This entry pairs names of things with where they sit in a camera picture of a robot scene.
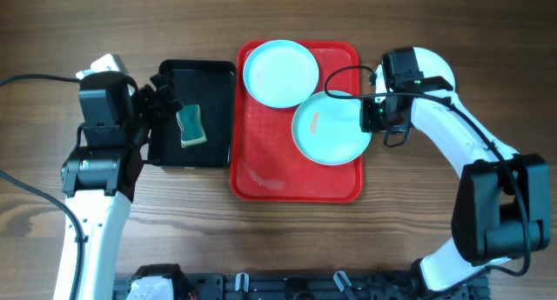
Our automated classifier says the green yellow sponge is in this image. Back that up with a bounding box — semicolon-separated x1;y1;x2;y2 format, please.
176;104;207;148

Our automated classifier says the light blue plate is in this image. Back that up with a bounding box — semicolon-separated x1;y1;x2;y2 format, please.
292;90;372;166
243;40;319;109

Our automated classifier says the white plate with stain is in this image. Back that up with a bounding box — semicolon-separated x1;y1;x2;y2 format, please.
375;47;457;94

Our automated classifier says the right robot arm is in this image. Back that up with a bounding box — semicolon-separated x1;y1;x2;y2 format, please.
361;90;550;299

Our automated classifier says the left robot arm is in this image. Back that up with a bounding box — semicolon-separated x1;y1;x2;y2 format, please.
54;71;182;299

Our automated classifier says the black rectangular water tray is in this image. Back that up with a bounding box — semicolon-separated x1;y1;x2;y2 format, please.
147;59;236;168

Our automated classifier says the red plastic tray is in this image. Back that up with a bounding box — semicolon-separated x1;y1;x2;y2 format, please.
230;40;364;203

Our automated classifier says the light blue plate top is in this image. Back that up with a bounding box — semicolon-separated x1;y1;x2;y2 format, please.
243;40;319;109

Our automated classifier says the right black cable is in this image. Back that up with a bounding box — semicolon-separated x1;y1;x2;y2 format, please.
324;64;532;278

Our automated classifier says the black cable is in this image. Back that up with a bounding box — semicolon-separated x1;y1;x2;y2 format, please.
0;74;86;300
324;64;532;278

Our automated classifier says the left black cable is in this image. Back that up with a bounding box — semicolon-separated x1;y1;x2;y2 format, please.
0;74;86;300

